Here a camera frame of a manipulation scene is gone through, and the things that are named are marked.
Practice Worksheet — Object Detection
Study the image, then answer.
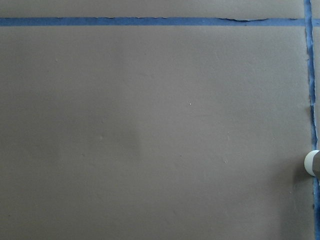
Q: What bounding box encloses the brown paper table cover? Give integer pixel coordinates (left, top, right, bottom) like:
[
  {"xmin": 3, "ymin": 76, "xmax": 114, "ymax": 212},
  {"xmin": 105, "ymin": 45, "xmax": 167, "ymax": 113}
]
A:
[{"xmin": 0, "ymin": 0, "xmax": 320, "ymax": 240}]

